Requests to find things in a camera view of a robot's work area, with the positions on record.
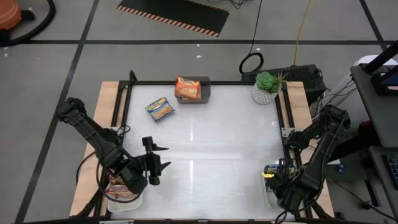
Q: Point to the black perforated computer case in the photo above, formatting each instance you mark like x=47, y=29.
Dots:
x=301, y=77

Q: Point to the succulent plant in white pot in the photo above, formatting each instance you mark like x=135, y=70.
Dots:
x=264, y=93

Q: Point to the black aluminium table frame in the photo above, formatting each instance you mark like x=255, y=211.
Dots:
x=149, y=82

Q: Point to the white rectangular tray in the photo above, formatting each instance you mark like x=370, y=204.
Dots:
x=270, y=199
x=124, y=206

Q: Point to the yellow tag on gripper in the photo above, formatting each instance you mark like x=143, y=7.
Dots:
x=268, y=175

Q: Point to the orange chicken ramen noodle pack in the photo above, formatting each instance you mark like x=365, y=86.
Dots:
x=188, y=88

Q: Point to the red beef ramen noodle pack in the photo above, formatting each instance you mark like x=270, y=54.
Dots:
x=115, y=181
x=118, y=192

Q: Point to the grey keyboard desk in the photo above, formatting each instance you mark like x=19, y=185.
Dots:
x=377, y=174

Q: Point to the black hazard-striped floor mat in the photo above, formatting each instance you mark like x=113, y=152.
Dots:
x=174, y=12

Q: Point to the dark grey plastic bin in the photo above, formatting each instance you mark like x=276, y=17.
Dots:
x=205, y=93

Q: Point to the silver metal bracket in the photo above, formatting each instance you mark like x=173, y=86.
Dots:
x=286, y=132

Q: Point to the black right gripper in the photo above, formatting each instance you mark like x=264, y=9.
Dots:
x=289, y=189

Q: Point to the black device on desk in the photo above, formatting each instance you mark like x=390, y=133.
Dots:
x=384, y=82

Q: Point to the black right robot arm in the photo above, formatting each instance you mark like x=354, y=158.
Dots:
x=326, y=155

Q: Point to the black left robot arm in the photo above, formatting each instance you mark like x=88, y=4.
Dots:
x=93, y=133

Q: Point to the orange vacuum canister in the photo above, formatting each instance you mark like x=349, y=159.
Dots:
x=9, y=14

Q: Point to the blue soy sauce ramen pack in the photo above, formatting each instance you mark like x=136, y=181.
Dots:
x=159, y=109
x=272, y=169

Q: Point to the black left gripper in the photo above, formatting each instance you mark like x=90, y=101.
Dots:
x=152, y=165

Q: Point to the small blue floor object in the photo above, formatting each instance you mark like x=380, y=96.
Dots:
x=341, y=168

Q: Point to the dark keyboard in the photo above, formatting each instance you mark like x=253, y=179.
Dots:
x=392, y=171

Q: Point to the black desk leg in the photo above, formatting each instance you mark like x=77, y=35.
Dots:
x=357, y=146

